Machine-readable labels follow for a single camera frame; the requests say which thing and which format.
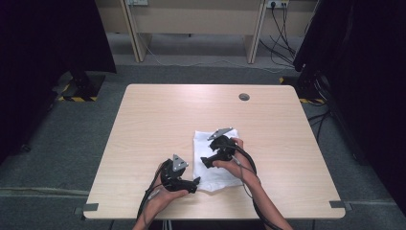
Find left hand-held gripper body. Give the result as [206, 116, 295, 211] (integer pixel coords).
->
[160, 153, 193, 194]

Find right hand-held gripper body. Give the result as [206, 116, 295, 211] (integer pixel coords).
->
[206, 127, 239, 163]

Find white printed T-shirt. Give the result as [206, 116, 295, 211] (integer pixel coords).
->
[192, 128, 246, 193]

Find person's right hand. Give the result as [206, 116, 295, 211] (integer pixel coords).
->
[212, 137, 262, 190]

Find person's left hand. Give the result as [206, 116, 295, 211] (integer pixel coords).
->
[143, 162, 190, 219]

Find black metal stand base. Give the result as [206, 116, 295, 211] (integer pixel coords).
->
[279, 70, 330, 107]
[52, 70, 107, 104]

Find black curtain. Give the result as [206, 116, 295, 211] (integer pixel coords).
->
[292, 0, 406, 216]
[0, 0, 118, 165]

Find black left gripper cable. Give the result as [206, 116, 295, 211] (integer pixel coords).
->
[136, 162, 169, 225]

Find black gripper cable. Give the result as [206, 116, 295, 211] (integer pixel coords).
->
[223, 143, 283, 230]
[136, 162, 169, 225]

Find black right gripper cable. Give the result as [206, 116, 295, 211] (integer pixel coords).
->
[223, 143, 283, 230]

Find black floor cables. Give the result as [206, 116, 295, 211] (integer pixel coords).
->
[306, 108, 333, 143]

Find black power cable bundle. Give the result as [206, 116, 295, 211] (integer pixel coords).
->
[258, 2, 299, 69]

